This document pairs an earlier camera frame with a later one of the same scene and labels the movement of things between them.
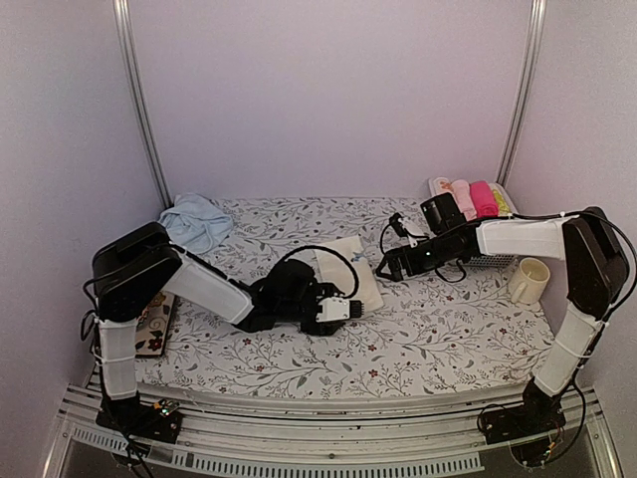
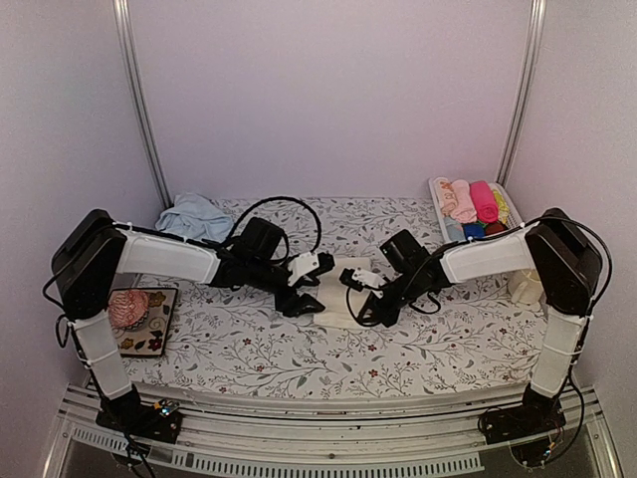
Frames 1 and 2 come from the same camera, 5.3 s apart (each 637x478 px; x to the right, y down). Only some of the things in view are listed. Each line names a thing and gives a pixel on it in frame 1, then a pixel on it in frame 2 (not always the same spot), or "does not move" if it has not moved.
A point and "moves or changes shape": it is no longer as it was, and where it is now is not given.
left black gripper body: (291, 313) -> (262, 272)
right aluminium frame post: (526, 94) does not move
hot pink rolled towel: (483, 198) does not move
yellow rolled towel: (503, 205) does not move
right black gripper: (412, 267) -> (387, 316)
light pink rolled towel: (462, 192) does not move
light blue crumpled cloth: (196, 223) does not move
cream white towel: (330, 269) moves or changes shape
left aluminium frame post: (126, 53) does not move
